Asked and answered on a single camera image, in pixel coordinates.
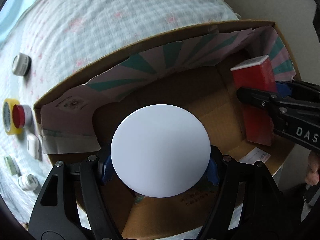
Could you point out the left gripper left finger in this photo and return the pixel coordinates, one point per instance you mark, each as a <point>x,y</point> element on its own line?
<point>55,213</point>

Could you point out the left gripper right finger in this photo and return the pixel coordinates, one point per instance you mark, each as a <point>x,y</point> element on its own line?
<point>248,204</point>

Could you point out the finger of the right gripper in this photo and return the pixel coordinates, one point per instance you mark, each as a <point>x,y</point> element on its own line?
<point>265,100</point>
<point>297,89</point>

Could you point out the red Marubi box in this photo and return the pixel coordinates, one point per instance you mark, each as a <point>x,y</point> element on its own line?
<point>252,78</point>

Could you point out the white pill bottle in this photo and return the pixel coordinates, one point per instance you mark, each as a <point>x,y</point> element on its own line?
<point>28,182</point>

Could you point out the green cream jar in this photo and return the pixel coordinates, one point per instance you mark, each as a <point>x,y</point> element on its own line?
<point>11,165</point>

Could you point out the white earbuds case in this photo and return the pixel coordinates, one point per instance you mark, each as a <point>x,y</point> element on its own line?
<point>33,146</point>

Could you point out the cardboard box with patterned lining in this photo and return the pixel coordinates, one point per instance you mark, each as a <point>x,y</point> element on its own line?
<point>189,68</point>

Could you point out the white-lid jar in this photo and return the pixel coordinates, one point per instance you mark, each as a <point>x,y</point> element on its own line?
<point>160,151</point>

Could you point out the red-lid jar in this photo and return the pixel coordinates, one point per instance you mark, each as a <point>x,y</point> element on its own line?
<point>22,116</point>

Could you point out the yellow packing tape roll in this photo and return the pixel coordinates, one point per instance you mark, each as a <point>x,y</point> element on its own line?
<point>8,124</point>

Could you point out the small white-grey jar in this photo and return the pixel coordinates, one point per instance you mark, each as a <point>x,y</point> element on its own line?
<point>21,64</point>

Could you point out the person's right hand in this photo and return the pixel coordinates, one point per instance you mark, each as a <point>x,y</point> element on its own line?
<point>312,175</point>

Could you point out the checked floral bed sheet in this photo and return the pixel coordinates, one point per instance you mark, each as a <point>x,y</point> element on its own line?
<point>62,36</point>

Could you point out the blue cloth over window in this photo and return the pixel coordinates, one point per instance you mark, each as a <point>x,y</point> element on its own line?
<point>10,13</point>

